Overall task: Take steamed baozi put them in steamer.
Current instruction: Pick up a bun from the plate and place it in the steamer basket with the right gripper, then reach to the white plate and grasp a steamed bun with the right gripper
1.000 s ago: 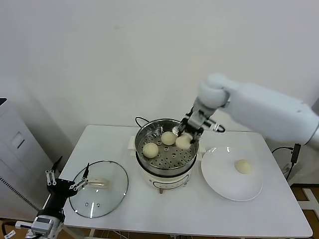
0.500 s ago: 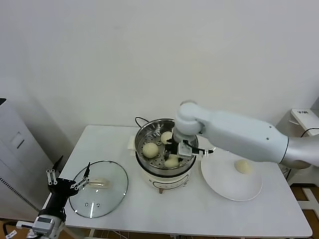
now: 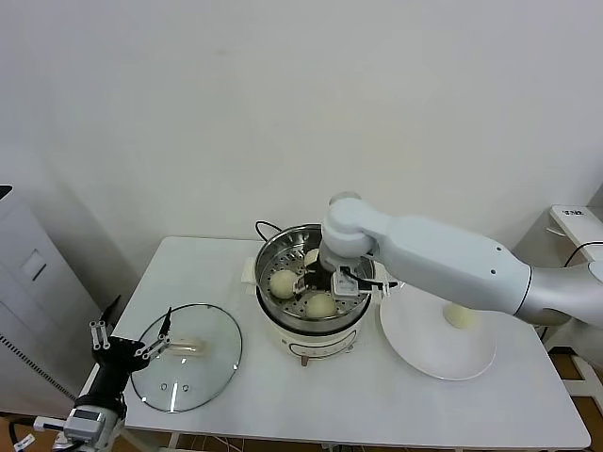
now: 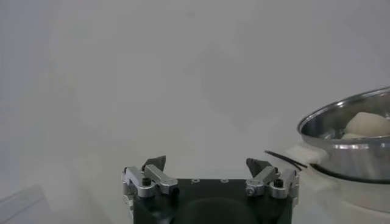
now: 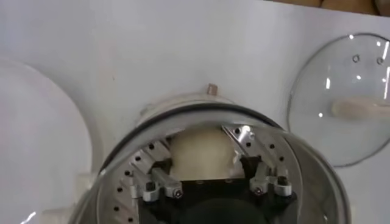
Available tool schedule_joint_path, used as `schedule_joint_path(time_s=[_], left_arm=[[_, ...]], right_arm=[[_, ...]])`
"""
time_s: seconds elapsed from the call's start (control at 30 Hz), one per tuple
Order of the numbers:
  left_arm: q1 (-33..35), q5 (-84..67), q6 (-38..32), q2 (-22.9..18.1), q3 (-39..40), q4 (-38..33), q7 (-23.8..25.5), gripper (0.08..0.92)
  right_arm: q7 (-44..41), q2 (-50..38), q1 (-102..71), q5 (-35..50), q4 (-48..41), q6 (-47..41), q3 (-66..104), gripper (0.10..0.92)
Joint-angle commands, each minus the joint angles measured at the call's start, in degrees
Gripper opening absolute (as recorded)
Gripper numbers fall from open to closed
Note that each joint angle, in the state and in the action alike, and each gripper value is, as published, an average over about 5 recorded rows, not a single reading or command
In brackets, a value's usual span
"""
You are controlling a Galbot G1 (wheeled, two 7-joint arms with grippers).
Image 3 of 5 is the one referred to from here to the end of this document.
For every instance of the grey metal cabinet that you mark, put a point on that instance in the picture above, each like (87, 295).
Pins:
(37, 292)

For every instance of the white side desk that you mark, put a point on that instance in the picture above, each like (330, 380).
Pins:
(567, 216)

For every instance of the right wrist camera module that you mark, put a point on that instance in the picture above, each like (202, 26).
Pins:
(346, 285)

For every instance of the white furniture leg frame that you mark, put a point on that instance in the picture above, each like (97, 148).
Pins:
(586, 372)

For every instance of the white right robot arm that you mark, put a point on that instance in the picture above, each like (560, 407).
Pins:
(447, 263)

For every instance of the steel steamer basket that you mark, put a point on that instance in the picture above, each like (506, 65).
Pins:
(273, 249)

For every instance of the glass pot lid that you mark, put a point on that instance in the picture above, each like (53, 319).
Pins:
(207, 376)

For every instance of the white round plate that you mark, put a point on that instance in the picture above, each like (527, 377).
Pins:
(438, 353)

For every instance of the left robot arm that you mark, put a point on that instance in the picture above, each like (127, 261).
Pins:
(113, 424)

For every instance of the white steamed baozi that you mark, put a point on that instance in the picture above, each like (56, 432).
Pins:
(283, 284)
(312, 259)
(459, 319)
(321, 307)

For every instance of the cream electric cooker base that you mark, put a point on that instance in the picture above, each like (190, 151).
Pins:
(311, 339)

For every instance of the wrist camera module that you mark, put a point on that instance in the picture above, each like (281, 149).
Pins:
(85, 421)
(346, 285)

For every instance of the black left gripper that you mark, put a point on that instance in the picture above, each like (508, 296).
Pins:
(118, 355)

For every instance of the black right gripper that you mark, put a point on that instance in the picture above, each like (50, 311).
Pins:
(320, 280)

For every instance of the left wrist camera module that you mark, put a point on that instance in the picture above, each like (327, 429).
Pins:
(85, 421)

